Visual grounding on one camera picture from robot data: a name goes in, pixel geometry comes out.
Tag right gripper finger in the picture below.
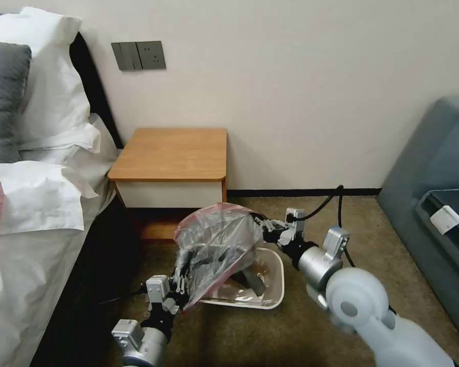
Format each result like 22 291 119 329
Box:
254 224 278 246
251 215 285 231

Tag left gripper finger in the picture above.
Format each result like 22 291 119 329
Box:
178 290 195 311
170 267 189 298

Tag clear red-edged garbage bag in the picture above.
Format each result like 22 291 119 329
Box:
174 203 262 311

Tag white plastic trash can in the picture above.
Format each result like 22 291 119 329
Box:
197 247 285 310

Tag black skirting board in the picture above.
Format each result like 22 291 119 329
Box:
227 188 381 197

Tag dark grey flat piece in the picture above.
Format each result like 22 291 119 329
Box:
232 264 267 297

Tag black bed base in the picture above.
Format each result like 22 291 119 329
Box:
30 197 148 367

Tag wooden bedside table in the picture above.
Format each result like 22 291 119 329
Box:
107 127 229 241

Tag white duvet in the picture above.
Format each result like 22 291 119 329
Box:
0 160 117 367

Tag white label tag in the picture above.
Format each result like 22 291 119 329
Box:
431 205 459 234

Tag blue-grey sofa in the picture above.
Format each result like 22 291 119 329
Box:
376 95 459 347

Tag dark flat case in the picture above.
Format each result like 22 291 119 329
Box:
416 189 459 251

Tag flat white pillow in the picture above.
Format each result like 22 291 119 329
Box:
18 113 119 163

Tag black headboard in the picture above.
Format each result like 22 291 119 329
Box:
68 30 124 150

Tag large white pillow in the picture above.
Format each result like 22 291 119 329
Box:
0 7 92 150

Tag dark grey pillow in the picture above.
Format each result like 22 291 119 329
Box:
0 39 33 164

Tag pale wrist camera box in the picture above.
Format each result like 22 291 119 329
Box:
145 274 170 309
285 207 307 244

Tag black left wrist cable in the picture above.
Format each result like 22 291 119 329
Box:
97 282 150 306

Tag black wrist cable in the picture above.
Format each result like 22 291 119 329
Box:
97 282 150 306
301 185 357 269

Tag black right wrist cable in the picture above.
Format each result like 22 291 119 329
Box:
301 185 357 269

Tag grey wall switch panel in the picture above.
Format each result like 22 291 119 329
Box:
111 40 167 71

